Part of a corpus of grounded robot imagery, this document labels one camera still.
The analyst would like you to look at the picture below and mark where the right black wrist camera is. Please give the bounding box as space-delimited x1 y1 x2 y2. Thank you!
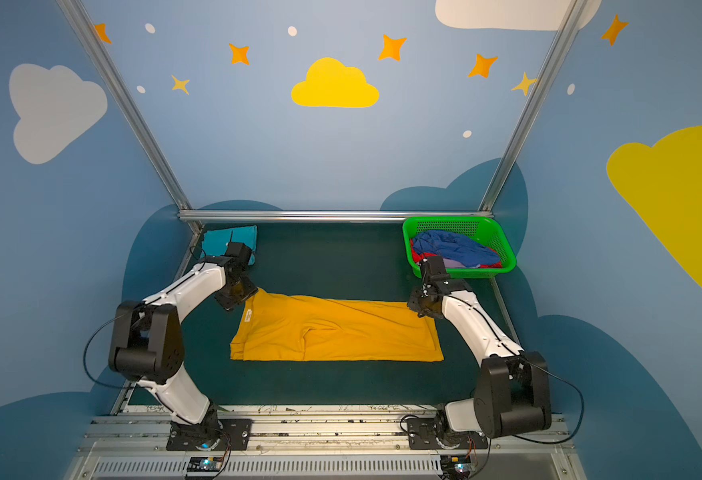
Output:
420 256 450 287

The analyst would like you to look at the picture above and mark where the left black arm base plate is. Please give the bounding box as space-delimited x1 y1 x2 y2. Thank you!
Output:
166 419 252 452

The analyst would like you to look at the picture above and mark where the blue t-shirt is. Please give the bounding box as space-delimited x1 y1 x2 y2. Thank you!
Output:
409 230 484 250

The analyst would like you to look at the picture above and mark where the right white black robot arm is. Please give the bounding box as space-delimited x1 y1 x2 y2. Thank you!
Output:
408 256 574 447

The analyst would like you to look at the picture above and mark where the right side table rail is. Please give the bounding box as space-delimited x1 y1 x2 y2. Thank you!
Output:
489 278 521 344

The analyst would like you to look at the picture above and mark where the right green circuit board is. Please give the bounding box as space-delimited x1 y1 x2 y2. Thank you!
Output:
439 456 473 480

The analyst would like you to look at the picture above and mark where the left green circuit board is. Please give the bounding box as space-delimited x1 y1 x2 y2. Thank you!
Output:
184 457 224 480

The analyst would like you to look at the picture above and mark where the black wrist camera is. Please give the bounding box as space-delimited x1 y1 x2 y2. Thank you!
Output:
225 241 254 266
420 256 450 287

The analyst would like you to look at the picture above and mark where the red t-shirt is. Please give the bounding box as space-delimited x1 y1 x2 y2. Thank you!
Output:
410 241 502 269

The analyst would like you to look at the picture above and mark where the green plastic laundry basket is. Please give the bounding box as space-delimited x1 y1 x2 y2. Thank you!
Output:
402 216 516 279

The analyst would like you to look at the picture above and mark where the aluminium frame post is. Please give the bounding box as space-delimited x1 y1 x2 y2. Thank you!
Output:
477 0 588 216
57 0 192 213

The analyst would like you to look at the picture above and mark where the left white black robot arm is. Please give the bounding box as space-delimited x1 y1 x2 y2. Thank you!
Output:
96 229 258 451

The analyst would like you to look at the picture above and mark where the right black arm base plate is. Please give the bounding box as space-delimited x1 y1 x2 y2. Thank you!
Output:
399 415 489 451

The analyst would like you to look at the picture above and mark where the horizontal aluminium frame bar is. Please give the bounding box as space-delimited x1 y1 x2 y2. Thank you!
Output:
178 210 494 224

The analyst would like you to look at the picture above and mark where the aluminium mounting rail base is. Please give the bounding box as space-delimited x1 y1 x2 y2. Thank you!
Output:
65 405 586 479

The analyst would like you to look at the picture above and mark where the yellow printed t-shirt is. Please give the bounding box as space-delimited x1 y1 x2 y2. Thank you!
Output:
230 290 444 363

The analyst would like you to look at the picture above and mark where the lavender t-shirt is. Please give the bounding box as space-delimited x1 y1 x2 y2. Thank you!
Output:
443 258 465 269

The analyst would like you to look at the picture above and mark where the green circuit board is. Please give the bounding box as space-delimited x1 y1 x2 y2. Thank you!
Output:
439 456 473 480
184 457 224 480

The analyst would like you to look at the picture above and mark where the right aluminium frame post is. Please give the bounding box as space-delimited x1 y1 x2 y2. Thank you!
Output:
477 0 588 216

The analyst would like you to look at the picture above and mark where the left aluminium frame post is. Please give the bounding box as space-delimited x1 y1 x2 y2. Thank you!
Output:
57 0 192 213

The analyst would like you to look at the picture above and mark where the folded teal t-shirt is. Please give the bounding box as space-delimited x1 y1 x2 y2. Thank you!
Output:
201 226 258 266

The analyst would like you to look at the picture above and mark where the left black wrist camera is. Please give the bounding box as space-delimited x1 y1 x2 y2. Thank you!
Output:
225 241 254 266

